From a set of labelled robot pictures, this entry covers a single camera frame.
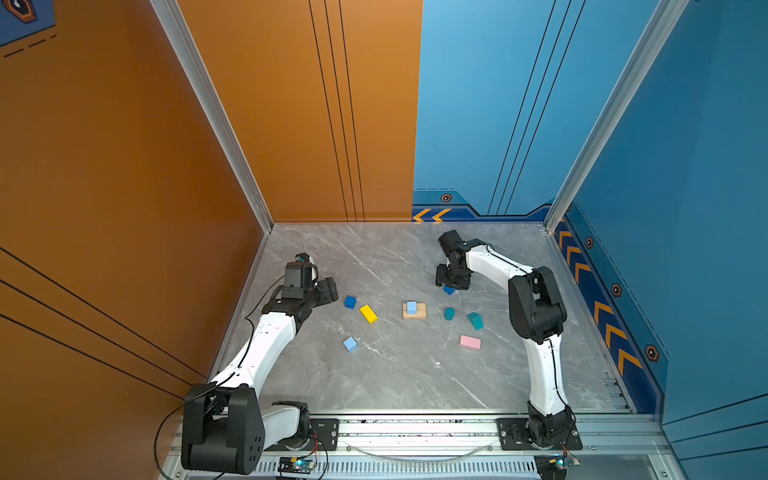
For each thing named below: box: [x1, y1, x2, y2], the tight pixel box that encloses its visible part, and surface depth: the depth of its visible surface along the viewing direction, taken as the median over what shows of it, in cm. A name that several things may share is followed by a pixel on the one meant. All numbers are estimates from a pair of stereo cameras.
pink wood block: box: [460, 335, 481, 350], surface depth 89 cm
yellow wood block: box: [359, 304, 379, 325], surface depth 96 cm
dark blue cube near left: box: [344, 295, 357, 310], surface depth 98 cm
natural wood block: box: [402, 302, 427, 320], surface depth 96 cm
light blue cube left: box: [343, 336, 358, 353], surface depth 88 cm
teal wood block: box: [466, 312, 485, 331], surface depth 95 cm
